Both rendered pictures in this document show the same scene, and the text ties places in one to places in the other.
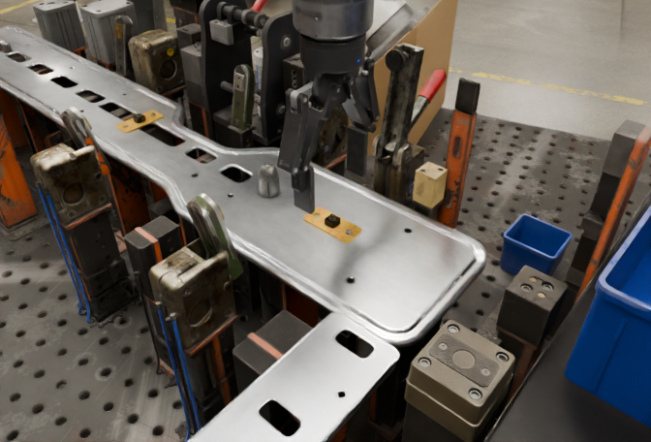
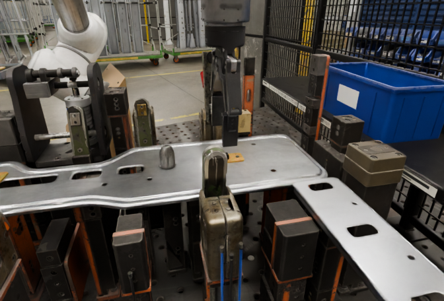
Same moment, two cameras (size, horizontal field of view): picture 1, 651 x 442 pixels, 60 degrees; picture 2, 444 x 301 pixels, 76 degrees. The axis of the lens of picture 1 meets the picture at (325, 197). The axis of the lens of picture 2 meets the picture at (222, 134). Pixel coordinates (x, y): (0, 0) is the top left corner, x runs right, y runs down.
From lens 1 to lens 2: 56 cm
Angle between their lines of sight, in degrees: 47
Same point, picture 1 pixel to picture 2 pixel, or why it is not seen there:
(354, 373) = (341, 194)
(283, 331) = (284, 210)
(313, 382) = (341, 208)
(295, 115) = (235, 74)
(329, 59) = (240, 36)
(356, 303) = (292, 175)
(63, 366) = not seen: outside the picture
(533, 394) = not seen: hidden behind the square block
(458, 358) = (374, 149)
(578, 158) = not seen: hidden behind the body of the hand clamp
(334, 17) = (246, 6)
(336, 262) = (255, 168)
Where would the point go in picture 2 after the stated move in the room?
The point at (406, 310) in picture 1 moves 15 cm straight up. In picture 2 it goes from (308, 165) to (317, 98)
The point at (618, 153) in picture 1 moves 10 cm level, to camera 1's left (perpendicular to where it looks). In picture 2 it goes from (322, 65) to (308, 70)
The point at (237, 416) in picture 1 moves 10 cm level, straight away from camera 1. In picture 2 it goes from (355, 246) to (283, 228)
